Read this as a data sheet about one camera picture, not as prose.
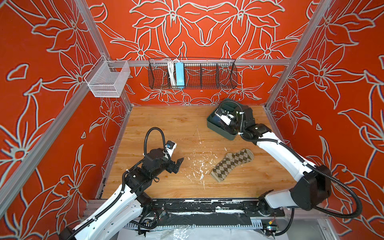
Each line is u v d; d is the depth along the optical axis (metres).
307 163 0.43
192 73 0.98
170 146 0.63
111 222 0.46
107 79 0.93
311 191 0.40
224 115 0.67
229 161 0.88
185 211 0.73
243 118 0.59
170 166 0.65
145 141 0.53
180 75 0.90
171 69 0.88
